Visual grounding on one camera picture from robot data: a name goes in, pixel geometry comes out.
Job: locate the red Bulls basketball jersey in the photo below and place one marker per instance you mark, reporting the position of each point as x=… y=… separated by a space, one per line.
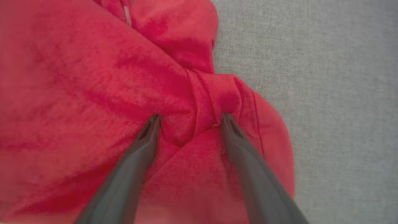
x=93 y=109

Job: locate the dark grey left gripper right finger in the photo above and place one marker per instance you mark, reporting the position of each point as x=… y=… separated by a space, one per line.
x=264 y=193

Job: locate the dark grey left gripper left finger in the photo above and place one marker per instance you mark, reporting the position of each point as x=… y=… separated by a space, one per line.
x=124 y=186

